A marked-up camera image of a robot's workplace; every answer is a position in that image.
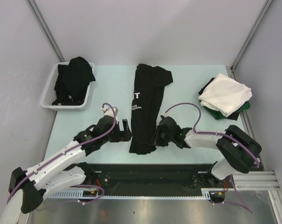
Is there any white folded t-shirt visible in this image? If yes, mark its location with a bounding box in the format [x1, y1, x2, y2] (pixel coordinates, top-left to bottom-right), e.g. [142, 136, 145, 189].
[198, 73, 252, 117]

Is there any white plastic laundry basket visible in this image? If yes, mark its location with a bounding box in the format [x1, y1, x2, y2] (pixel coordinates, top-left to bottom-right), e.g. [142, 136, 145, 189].
[40, 62, 92, 111]

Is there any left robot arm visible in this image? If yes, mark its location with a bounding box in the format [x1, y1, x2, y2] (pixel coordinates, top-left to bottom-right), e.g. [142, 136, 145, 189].
[0, 115, 132, 224]

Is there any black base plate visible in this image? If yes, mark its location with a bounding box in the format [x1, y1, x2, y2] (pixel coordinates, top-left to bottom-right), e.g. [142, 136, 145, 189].
[83, 164, 233, 199]

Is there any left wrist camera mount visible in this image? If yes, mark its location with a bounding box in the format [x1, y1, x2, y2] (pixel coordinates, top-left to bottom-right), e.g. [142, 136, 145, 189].
[101, 107, 118, 118]

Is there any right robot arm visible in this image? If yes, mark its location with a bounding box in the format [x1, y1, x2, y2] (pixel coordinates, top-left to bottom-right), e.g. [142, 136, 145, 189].
[153, 117, 262, 187]

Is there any black clothes pile in basket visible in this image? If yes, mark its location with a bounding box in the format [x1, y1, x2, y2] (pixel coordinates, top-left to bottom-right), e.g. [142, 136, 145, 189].
[52, 56, 96, 106]

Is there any aluminium frame rail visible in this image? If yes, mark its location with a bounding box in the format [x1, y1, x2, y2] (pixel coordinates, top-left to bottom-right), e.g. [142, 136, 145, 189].
[233, 171, 280, 190]

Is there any black folded t-shirt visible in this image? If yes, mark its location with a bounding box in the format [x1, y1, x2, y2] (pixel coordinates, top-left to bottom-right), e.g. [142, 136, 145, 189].
[198, 77, 215, 95]

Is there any grey slotted cable duct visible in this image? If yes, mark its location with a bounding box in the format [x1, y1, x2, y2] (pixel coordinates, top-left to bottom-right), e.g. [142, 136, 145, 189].
[50, 189, 84, 199]

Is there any black t-shirt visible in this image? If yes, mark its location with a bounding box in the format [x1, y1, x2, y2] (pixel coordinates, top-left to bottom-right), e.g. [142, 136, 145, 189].
[198, 77, 215, 95]
[129, 64, 173, 154]

